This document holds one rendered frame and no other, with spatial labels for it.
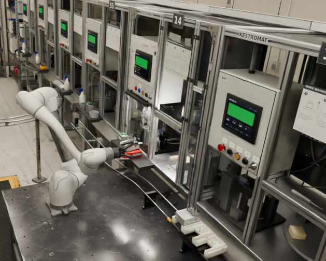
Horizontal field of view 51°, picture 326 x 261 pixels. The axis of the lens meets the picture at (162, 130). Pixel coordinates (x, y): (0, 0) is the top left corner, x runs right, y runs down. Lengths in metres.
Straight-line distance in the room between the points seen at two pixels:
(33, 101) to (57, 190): 0.62
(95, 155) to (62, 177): 0.31
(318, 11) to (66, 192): 4.71
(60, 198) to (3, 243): 1.08
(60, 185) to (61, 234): 0.32
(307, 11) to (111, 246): 4.86
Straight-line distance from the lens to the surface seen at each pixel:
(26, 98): 2.40
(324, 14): 5.92
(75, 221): 2.47
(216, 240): 2.12
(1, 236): 3.51
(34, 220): 2.51
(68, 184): 2.44
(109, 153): 2.30
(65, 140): 2.39
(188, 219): 2.13
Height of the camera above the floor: 2.17
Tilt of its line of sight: 22 degrees down
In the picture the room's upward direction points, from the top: 6 degrees clockwise
